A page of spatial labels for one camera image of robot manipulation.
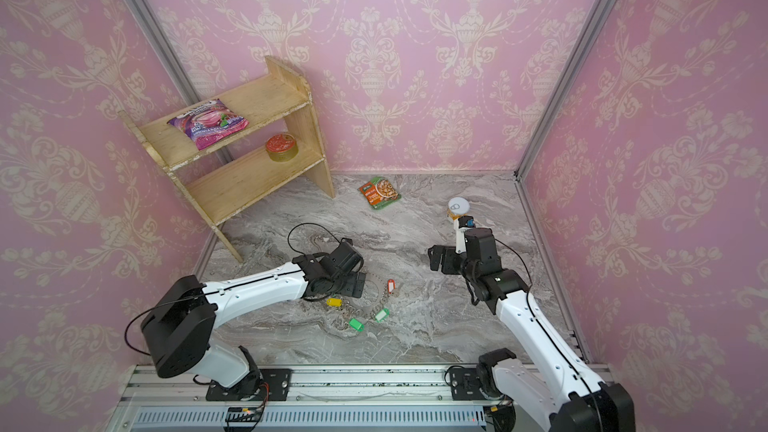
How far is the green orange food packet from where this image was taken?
3.74 ft

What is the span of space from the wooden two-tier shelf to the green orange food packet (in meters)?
0.17

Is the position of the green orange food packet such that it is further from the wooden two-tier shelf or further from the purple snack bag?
the purple snack bag

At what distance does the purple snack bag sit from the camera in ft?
2.25

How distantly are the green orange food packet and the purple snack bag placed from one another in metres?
0.52

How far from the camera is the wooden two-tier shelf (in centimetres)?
71
